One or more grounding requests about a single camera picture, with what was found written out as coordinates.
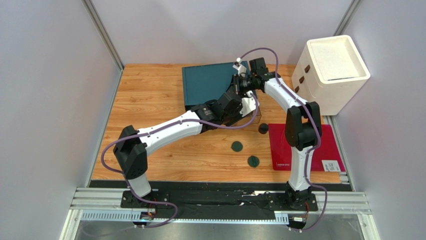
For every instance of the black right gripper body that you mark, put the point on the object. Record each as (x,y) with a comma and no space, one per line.
(237,85)

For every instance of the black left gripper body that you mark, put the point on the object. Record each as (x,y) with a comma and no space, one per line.
(229,119)

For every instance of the teal drawer organizer box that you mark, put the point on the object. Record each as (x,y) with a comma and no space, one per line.
(202,83)

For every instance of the black round jar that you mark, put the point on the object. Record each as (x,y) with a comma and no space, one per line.
(263,128)

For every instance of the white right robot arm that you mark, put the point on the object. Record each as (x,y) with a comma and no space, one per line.
(302,126)

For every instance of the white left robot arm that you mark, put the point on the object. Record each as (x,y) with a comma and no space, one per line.
(134,146)

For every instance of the dark green ridged lid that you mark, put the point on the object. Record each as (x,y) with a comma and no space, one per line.
(237,146)

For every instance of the dark green round compact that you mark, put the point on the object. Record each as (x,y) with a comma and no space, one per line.
(253,161)

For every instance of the white foam drawer cabinet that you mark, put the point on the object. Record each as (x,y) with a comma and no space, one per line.
(330,71)

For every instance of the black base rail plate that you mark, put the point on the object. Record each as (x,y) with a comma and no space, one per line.
(262,200)

